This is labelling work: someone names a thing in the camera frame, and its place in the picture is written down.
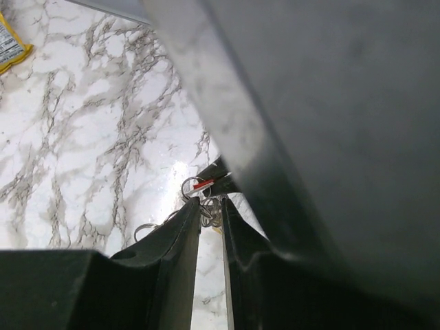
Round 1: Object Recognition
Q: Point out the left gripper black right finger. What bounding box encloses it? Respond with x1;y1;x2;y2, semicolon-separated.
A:
221;199;438;329

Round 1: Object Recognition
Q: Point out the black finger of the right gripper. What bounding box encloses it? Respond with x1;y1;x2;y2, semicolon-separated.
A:
198;156;241;197

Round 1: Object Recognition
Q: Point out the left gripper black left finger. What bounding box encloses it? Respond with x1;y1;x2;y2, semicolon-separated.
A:
1;198;200;329

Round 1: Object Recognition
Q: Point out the metal red key organizer plate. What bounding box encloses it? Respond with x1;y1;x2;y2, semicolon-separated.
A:
133;177;230;241

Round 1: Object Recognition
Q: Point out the large red key tag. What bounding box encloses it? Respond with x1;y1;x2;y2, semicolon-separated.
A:
193;179;215;191

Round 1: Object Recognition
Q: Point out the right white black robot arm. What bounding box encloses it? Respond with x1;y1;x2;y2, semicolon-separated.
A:
144;1;439;314

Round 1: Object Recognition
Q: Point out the yellow chips bag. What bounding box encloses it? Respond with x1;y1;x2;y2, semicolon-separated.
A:
1;14;34;74

